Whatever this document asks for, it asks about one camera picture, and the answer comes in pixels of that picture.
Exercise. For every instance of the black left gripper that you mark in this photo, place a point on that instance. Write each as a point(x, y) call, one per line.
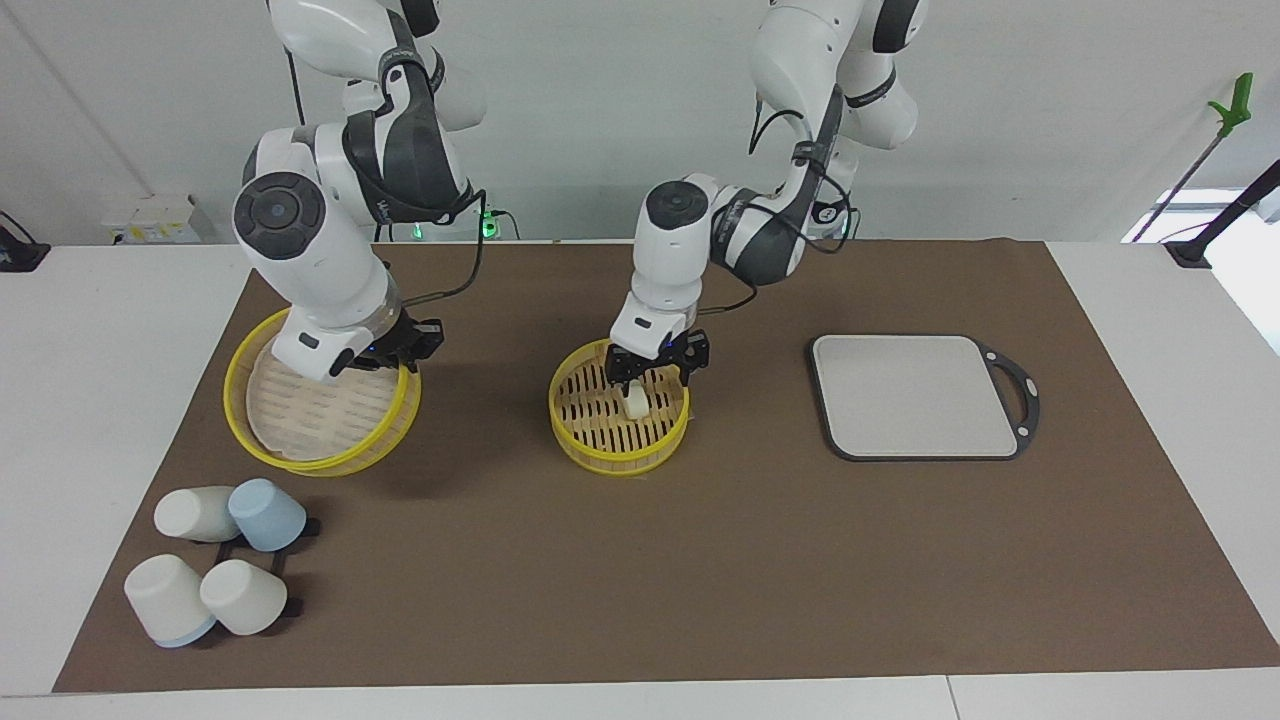
point(660, 360)

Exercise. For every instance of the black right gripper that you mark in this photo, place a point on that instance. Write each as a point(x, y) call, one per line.
point(415, 340)

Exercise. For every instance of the white steamed bun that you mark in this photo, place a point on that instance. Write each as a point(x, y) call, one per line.
point(636, 402)

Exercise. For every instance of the yellow bamboo steamer lid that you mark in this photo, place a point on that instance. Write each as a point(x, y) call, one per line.
point(310, 425)

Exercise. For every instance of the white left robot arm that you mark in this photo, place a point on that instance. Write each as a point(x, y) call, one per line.
point(670, 260)

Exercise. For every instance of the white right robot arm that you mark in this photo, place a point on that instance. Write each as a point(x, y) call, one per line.
point(300, 250)

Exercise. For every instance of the yellow bamboo steamer base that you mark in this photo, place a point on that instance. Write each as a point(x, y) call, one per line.
point(600, 440)

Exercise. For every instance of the brown table mat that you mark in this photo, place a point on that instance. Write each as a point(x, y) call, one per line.
point(450, 560)

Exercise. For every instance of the light blue cup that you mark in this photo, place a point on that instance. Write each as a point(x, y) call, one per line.
point(267, 514)

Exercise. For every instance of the grey cutting board black rim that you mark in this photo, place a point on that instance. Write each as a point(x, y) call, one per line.
point(900, 410)

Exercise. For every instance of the plain white cup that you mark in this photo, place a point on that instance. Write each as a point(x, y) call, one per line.
point(243, 597)
point(192, 514)

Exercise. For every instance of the black cup rack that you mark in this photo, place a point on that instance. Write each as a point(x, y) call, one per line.
point(292, 606)

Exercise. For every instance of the white box yellow label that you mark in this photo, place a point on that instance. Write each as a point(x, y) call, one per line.
point(150, 220)

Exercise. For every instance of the white cup blue rim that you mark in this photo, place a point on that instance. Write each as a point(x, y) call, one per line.
point(165, 600)

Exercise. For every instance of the black clamp device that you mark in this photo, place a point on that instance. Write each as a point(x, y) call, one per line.
point(20, 255)

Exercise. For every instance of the black stand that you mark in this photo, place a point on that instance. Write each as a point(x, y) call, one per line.
point(1250, 195)

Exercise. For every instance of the green tipped pole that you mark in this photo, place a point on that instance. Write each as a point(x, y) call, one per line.
point(1236, 105)

